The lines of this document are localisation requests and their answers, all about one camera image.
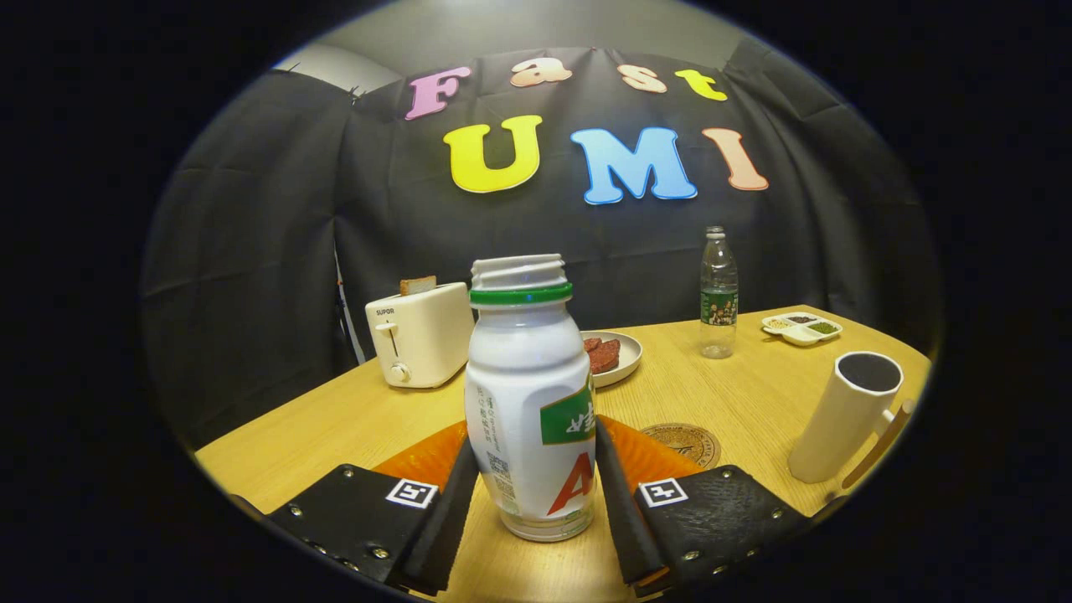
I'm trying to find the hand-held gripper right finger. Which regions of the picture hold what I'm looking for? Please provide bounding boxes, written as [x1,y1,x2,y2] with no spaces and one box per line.
[592,415,816,598]

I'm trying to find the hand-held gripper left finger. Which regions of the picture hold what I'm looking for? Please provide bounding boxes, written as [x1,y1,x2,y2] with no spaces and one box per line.
[266,420,481,598]

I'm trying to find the round cork coaster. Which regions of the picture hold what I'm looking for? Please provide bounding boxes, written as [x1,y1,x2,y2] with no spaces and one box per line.
[641,423,722,472]

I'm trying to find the white juice bottle green collar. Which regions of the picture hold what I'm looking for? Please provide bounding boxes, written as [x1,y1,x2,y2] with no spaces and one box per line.
[464,254,600,544]

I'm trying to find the white cup with wooden handle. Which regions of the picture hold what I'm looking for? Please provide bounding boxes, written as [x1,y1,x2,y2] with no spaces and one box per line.
[787,351,915,491]

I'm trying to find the clear plastic water bottle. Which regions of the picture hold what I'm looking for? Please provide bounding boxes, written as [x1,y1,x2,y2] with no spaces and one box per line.
[699,225,740,360]

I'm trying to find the wooden table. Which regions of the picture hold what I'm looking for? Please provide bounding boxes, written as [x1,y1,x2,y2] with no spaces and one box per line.
[194,304,933,603]

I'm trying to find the red meat slices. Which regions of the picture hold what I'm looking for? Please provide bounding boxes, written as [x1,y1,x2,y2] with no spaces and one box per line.
[583,337,621,375]

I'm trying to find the round beige plate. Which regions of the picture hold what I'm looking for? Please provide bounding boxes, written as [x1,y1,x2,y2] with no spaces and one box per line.
[580,330,644,389]

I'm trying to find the cream toaster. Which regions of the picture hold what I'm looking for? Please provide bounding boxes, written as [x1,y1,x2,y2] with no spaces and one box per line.
[365,282,476,389]

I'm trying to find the white divided tray of beans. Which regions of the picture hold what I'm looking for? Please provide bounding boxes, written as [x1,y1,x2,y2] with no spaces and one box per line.
[761,312,843,348]

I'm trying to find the black backdrop cloth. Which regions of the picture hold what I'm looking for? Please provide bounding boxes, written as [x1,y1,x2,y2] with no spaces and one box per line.
[141,38,943,449]

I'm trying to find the thin toaster cable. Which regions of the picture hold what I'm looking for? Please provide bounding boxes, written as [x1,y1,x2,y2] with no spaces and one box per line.
[335,251,367,367]

